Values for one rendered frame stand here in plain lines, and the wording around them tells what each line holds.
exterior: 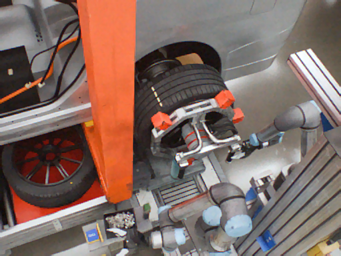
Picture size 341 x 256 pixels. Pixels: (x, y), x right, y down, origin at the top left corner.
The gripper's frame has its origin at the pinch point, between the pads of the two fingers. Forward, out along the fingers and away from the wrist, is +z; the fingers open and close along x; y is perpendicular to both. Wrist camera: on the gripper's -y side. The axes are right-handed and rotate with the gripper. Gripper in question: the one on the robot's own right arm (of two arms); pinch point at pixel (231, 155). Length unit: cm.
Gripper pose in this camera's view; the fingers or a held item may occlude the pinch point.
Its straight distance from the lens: 262.4
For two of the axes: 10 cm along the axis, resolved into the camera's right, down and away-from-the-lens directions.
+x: 3.9, 8.0, -4.6
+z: -9.2, 2.9, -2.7
